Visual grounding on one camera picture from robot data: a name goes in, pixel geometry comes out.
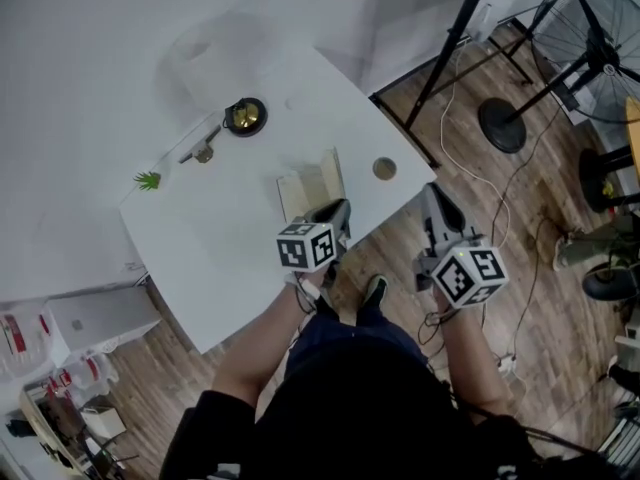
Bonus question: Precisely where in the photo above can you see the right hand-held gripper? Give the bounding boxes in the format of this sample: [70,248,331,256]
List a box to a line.
[413,182,510,310]

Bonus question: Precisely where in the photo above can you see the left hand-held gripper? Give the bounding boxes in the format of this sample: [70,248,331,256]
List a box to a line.
[276,198,352,273]

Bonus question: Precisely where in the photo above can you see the person's right forearm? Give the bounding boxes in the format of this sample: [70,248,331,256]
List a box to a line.
[432,298,512,425]

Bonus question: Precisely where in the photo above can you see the person's left forearm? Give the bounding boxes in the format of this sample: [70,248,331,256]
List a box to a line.
[212,273,326,409]

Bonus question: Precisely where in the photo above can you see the white wristband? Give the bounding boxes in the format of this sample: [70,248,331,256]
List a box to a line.
[283,272,321,300]

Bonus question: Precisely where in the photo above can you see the person's dark shoe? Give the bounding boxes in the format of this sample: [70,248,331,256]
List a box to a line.
[360,273,390,315]

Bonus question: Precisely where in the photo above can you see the person's navy trousers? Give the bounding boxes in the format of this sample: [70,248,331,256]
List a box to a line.
[284,297,432,369]

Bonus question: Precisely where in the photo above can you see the black round pot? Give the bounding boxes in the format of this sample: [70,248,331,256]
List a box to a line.
[581,261,640,303]

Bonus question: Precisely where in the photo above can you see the metal clip tool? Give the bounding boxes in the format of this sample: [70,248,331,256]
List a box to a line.
[178,124,223,165]

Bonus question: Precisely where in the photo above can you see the black and gold desk bell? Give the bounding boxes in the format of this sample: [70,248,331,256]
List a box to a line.
[222,96,269,138]

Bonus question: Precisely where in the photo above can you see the black stool base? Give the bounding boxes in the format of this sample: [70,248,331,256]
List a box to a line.
[578,146,640,214]

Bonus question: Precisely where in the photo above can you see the small green plant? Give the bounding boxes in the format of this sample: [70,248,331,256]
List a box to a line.
[132,170,163,193]

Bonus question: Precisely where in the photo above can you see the person's black shirt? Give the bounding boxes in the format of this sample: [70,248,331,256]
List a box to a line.
[158,337,556,480]

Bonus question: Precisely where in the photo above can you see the white storage box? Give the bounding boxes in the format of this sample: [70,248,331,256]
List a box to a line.
[43,286,162,365]

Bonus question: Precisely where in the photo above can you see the yellow wooden tabletop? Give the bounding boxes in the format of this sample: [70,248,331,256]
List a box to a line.
[624,95,640,190]

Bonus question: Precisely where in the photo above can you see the black floor fan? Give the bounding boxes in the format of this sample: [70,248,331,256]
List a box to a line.
[477,0,640,155]

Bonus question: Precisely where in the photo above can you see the plastic bags with red print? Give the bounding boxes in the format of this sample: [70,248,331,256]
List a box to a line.
[0,299,119,399]

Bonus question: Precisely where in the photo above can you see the cluttered wooden shelf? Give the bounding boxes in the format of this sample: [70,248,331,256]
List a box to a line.
[18,381,129,480]

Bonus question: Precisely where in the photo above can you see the thin black cable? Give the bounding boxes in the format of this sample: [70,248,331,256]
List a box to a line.
[492,92,566,364]

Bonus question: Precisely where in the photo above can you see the white cable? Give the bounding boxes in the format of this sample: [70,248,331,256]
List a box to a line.
[438,37,512,252]

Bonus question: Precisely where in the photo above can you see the black metal stand frame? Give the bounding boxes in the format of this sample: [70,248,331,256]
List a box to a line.
[368,0,536,170]

